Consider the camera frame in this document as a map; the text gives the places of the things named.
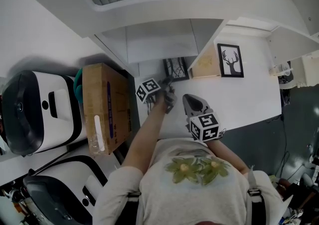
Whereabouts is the grey shoulder strap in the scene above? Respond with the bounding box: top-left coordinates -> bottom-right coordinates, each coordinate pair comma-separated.
126,190 -> 143,225
246,165 -> 266,225

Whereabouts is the person's right forearm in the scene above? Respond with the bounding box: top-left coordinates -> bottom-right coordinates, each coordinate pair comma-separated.
206,138 -> 250,174

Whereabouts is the person's left hand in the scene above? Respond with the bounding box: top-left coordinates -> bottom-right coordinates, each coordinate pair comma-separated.
152,86 -> 175,114

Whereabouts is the black floor cable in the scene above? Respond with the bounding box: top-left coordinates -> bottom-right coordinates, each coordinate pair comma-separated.
265,99 -> 291,182

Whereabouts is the white shelf unit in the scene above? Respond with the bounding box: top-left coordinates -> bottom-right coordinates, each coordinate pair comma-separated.
69,0 -> 319,71

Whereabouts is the black framed tree picture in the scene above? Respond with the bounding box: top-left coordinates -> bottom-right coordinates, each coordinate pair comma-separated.
162,57 -> 190,82

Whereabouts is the teal round object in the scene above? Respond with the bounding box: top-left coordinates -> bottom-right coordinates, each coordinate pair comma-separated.
73,68 -> 85,104

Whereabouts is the black framed deer picture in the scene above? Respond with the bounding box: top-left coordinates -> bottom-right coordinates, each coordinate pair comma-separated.
217,43 -> 245,79

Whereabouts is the tan wooden box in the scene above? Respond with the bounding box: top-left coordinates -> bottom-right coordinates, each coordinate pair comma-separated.
187,43 -> 222,79

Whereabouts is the person's flower print shirt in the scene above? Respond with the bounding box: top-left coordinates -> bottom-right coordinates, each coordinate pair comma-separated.
93,137 -> 285,225

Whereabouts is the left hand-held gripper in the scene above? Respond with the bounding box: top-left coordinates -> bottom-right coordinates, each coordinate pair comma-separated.
136,75 -> 178,114

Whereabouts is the white table top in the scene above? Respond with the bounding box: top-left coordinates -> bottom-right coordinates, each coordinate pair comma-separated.
134,35 -> 283,143

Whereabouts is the brown cardboard box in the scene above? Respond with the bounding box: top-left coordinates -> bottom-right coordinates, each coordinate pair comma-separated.
82,62 -> 131,156

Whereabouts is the person's left forearm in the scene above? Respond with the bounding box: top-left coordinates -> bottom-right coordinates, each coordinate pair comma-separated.
121,99 -> 167,170

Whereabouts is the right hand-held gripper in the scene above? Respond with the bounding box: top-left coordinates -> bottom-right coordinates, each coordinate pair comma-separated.
182,94 -> 221,143

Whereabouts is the white and black robot machine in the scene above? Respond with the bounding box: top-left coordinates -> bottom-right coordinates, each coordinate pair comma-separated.
22,155 -> 109,225
0,70 -> 83,156

